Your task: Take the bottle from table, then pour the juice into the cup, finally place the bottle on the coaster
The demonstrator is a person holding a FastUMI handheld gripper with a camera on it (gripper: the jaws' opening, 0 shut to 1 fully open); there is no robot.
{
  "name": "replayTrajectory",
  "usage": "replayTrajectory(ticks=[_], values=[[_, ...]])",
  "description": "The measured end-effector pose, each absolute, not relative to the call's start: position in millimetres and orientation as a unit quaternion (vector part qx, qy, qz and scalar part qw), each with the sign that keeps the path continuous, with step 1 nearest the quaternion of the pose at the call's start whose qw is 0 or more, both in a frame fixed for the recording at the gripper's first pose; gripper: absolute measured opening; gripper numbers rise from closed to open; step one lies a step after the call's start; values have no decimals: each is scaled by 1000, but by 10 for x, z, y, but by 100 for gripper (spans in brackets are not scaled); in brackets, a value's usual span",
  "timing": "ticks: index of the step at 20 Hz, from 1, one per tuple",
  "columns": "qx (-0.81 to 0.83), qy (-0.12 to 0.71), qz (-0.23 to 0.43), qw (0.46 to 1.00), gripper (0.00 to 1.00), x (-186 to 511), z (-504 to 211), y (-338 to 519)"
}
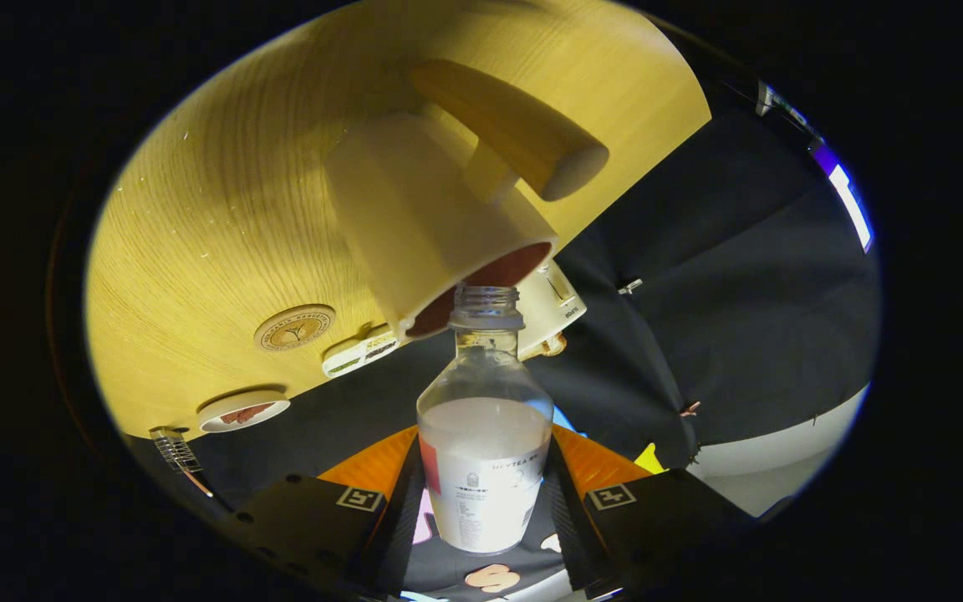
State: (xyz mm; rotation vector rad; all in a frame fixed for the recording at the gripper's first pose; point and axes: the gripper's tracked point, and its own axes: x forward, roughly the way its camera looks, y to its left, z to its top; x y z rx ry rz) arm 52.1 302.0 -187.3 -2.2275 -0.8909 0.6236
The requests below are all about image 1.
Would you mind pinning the clear juice bottle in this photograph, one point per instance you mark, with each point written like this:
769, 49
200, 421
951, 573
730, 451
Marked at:
486, 477

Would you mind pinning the white round plate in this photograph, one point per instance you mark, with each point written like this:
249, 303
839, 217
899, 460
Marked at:
214, 420

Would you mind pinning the red meat slice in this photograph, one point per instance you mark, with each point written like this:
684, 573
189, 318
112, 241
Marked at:
246, 413

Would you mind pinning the black backdrop cloth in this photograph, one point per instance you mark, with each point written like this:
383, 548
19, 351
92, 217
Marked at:
741, 293

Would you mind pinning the cream toaster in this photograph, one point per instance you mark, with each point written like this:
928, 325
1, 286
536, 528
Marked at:
552, 305

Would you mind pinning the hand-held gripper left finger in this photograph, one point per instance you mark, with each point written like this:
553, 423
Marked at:
381, 543

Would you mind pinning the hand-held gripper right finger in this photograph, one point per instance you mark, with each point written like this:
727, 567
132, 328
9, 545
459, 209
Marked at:
569, 535

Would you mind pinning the round wooden coaster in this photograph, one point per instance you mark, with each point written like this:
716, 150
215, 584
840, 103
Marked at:
293, 329

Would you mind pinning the white divided bean dish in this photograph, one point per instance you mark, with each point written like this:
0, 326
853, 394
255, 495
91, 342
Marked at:
356, 354

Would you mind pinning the wooden table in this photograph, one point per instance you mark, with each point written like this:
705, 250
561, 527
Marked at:
222, 209

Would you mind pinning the small red clip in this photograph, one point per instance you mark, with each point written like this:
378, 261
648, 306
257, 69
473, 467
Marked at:
689, 409

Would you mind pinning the cream cup with red inside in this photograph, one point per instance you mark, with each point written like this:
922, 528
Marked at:
415, 209

